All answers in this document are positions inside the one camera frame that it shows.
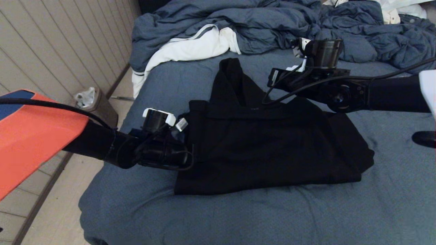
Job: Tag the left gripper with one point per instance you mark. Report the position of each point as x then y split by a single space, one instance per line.
163 153

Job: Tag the white plastic bin bag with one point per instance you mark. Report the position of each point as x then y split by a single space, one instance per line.
86 98

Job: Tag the black zip hoodie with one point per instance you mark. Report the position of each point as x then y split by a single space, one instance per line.
265 149

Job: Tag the beige trash bin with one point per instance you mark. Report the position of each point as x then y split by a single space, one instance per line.
104 109

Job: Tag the white pillow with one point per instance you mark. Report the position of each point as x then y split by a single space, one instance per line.
407 6

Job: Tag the blue bed sheet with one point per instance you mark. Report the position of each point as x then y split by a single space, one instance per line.
238 217

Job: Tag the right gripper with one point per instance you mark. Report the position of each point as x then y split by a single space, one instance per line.
306 81

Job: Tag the white garment with dark trim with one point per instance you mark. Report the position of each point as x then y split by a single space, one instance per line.
184 49

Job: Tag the cream crumpled garment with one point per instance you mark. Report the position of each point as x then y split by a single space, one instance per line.
390 15

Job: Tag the crumpled blue duvet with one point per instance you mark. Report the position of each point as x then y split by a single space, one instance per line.
259 23

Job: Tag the dark headboard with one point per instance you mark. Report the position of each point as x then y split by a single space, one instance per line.
153 6

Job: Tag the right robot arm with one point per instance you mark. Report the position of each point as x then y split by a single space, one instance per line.
391 93

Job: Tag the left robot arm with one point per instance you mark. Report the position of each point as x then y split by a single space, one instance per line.
34 136

